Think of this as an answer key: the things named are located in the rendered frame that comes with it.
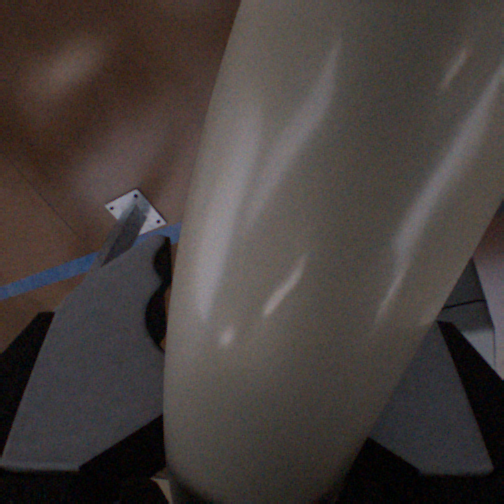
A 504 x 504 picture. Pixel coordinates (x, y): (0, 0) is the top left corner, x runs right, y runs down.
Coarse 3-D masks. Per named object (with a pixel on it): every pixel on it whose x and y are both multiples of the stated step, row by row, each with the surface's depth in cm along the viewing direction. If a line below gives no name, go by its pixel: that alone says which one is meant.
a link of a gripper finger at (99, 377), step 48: (144, 240) 11; (96, 288) 9; (144, 288) 9; (48, 336) 7; (96, 336) 8; (144, 336) 8; (48, 384) 6; (96, 384) 7; (144, 384) 7; (48, 432) 6; (96, 432) 6; (144, 432) 6; (96, 480) 6
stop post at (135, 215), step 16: (128, 192) 159; (112, 208) 165; (128, 208) 164; (144, 208) 163; (128, 224) 156; (144, 224) 170; (160, 224) 168; (112, 240) 148; (128, 240) 153; (96, 256) 146; (112, 256) 143
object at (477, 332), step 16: (464, 272) 66; (464, 288) 64; (480, 288) 63; (448, 304) 64; (464, 304) 62; (480, 304) 60; (448, 320) 61; (464, 320) 60; (480, 320) 58; (480, 336) 58; (480, 352) 61
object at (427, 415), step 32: (416, 352) 8; (448, 352) 8; (416, 384) 7; (448, 384) 7; (384, 416) 6; (416, 416) 6; (448, 416) 6; (384, 448) 6; (416, 448) 6; (448, 448) 6; (480, 448) 6; (384, 480) 6; (416, 480) 5
